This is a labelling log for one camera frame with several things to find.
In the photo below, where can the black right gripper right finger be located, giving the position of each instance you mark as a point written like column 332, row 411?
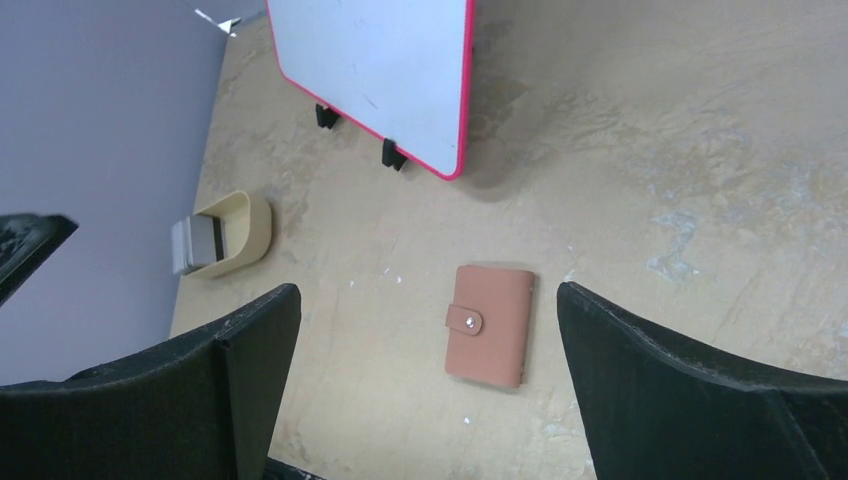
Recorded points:
column 656, row 404

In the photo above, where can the black whiteboard stand foot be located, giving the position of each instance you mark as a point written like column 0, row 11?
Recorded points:
column 326, row 117

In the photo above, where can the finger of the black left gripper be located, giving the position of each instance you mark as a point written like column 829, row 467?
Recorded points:
column 27, row 241

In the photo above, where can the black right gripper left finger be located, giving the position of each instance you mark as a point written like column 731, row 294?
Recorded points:
column 201, row 405

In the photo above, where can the cream oval tray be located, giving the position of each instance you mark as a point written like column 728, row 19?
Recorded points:
column 246, row 223

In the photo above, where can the pink framed whiteboard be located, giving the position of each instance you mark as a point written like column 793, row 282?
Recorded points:
column 400, row 70

